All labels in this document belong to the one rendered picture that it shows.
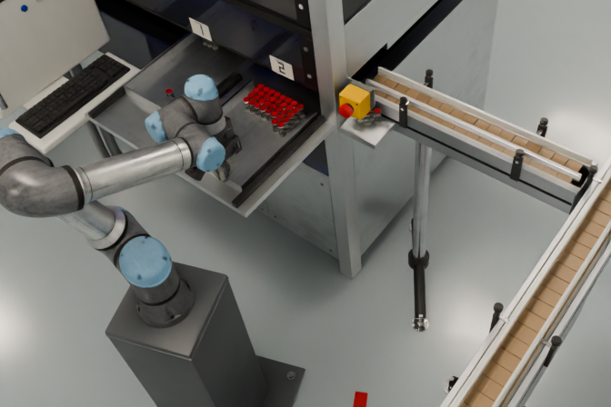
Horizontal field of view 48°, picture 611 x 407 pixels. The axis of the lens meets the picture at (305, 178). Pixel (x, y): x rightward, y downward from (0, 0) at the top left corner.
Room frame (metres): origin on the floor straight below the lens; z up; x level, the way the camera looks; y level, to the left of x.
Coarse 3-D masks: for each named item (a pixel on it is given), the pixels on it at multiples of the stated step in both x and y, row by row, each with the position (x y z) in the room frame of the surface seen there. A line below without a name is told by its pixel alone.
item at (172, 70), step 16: (176, 48) 1.88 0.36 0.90; (192, 48) 1.89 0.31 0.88; (208, 48) 1.88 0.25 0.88; (224, 48) 1.86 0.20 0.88; (160, 64) 1.82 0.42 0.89; (176, 64) 1.82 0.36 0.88; (192, 64) 1.81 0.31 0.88; (208, 64) 1.80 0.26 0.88; (224, 64) 1.78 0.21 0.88; (240, 64) 1.77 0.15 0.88; (144, 80) 1.77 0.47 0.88; (160, 80) 1.75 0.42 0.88; (176, 80) 1.74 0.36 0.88; (224, 80) 1.67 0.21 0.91; (144, 96) 1.65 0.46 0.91; (160, 96) 1.67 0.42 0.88; (176, 96) 1.66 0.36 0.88
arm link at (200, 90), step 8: (192, 80) 1.28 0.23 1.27; (200, 80) 1.27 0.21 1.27; (208, 80) 1.27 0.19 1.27; (192, 88) 1.25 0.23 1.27; (200, 88) 1.25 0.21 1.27; (208, 88) 1.24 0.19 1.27; (184, 96) 1.25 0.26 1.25; (192, 96) 1.24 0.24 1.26; (200, 96) 1.23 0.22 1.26; (208, 96) 1.24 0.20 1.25; (216, 96) 1.25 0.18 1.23; (192, 104) 1.22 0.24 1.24; (200, 104) 1.23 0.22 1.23; (208, 104) 1.23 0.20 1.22; (216, 104) 1.25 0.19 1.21; (200, 112) 1.22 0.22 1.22; (208, 112) 1.23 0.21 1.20; (216, 112) 1.24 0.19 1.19; (200, 120) 1.24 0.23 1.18; (208, 120) 1.23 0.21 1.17; (216, 120) 1.24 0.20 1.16
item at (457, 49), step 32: (448, 0) 1.93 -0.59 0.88; (480, 0) 2.01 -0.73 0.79; (416, 32) 1.79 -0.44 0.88; (448, 32) 1.86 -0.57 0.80; (480, 32) 2.03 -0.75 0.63; (384, 64) 1.66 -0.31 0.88; (416, 64) 1.72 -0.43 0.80; (448, 64) 1.87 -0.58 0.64; (480, 64) 2.06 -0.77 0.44; (480, 96) 2.08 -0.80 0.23; (384, 160) 1.58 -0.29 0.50; (288, 192) 1.61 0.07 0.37; (320, 192) 1.50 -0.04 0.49; (384, 192) 1.58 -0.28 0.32; (288, 224) 1.64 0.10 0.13; (320, 224) 1.51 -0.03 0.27; (384, 224) 1.58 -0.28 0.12
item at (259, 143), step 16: (240, 96) 1.60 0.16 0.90; (224, 112) 1.54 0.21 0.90; (240, 112) 1.55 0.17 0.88; (240, 128) 1.48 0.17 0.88; (256, 128) 1.46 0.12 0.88; (272, 128) 1.45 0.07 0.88; (304, 128) 1.41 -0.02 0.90; (256, 144) 1.40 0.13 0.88; (272, 144) 1.39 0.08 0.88; (288, 144) 1.36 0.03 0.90; (240, 160) 1.35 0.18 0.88; (256, 160) 1.34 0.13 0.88; (272, 160) 1.31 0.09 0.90; (240, 176) 1.29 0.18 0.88; (256, 176) 1.26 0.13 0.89; (240, 192) 1.23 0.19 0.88
